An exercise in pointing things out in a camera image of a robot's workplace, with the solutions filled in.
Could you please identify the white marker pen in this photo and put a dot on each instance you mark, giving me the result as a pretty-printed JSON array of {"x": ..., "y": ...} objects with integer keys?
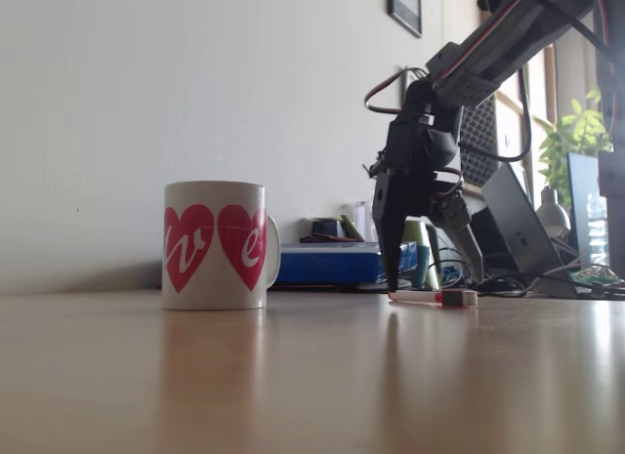
[{"x": 420, "y": 296}]

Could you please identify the clear plastic container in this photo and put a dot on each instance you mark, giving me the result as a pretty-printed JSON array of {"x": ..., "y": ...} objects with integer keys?
[{"x": 360, "y": 222}]

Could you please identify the green standing object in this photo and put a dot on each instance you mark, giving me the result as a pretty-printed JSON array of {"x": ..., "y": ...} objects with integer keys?
[{"x": 421, "y": 259}]

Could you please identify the grey laptop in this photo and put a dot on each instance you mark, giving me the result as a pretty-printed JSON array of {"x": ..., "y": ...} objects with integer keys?
[{"x": 517, "y": 219}]

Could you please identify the grey perforated panel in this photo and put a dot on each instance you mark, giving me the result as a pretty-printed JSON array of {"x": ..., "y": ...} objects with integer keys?
[{"x": 481, "y": 132}]

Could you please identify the blue flat box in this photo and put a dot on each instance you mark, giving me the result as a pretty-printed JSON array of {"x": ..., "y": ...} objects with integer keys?
[{"x": 327, "y": 263}]

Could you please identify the white desk lamp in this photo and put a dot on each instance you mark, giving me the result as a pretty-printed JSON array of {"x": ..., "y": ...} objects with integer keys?
[{"x": 554, "y": 215}]

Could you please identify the green printed packet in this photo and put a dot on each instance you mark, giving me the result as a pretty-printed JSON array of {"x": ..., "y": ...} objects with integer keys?
[{"x": 593, "y": 275}]

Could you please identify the clear plastic bottle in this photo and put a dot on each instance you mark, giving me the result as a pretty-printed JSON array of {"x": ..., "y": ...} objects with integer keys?
[{"x": 596, "y": 229}]

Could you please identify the green potted plant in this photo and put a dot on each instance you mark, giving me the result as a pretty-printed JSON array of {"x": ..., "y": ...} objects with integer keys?
[{"x": 581, "y": 127}]

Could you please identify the white mug with pink hearts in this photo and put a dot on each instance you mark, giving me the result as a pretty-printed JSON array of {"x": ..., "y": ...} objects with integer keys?
[{"x": 215, "y": 200}]

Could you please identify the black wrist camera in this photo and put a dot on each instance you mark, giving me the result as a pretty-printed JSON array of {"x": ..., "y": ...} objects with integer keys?
[{"x": 442, "y": 149}]

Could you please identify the black picture frame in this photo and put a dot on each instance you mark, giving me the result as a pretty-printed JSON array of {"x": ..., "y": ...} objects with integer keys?
[{"x": 405, "y": 7}]

